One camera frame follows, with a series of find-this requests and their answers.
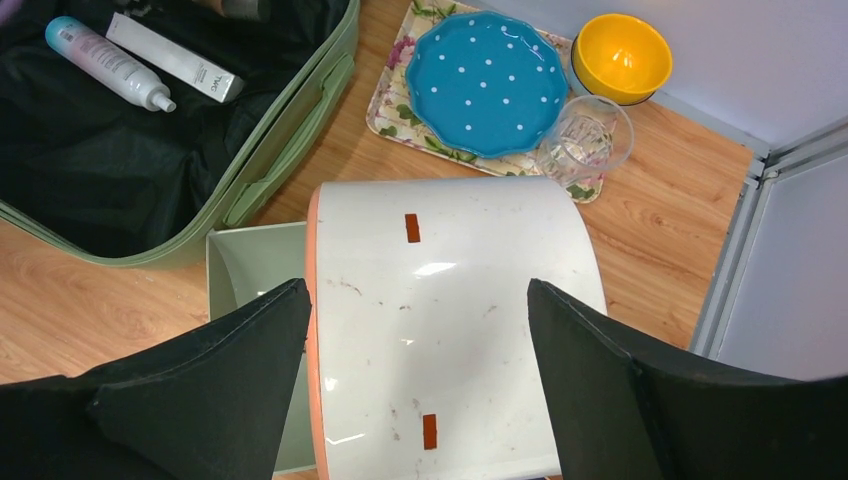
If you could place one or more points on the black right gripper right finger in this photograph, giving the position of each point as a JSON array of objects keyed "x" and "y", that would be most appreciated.
[{"x": 625, "y": 405}]

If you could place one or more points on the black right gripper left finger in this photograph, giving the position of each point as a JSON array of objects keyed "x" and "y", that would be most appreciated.
[{"x": 211, "y": 403}]

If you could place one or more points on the white and orange drawer cabinet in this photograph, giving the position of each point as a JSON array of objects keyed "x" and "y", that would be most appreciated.
[{"x": 419, "y": 362}]

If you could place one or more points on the green hard-shell suitcase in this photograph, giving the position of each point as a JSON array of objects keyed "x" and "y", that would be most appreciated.
[{"x": 120, "y": 186}]

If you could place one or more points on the blue pink spray bottle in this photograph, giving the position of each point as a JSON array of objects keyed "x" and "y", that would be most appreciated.
[{"x": 107, "y": 63}]

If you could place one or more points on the clear drinking glass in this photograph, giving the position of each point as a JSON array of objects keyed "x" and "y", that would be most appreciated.
[{"x": 593, "y": 135}]

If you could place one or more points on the white cosmetic box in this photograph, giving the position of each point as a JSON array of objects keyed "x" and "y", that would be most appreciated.
[{"x": 202, "y": 74}]

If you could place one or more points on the small yellow bowl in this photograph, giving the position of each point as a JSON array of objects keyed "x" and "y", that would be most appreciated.
[{"x": 621, "y": 57}]

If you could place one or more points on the blue polka dot plate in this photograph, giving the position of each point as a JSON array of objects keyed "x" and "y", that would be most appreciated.
[{"x": 486, "y": 83}]

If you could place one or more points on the aluminium frame rail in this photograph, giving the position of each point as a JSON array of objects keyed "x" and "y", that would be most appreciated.
[{"x": 803, "y": 183}]

